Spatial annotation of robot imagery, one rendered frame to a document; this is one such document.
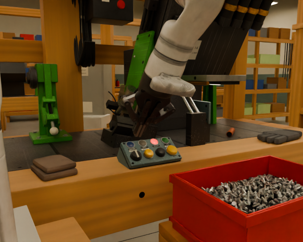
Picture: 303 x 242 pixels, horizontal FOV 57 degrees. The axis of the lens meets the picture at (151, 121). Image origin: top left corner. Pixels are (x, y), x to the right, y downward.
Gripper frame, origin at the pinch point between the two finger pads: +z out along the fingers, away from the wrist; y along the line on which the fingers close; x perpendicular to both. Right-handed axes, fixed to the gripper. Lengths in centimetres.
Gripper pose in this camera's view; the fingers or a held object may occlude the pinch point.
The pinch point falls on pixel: (139, 128)
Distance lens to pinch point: 64.9
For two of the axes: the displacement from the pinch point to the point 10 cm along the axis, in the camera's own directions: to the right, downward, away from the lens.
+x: 2.7, 6.1, -7.4
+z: -3.5, 7.8, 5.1
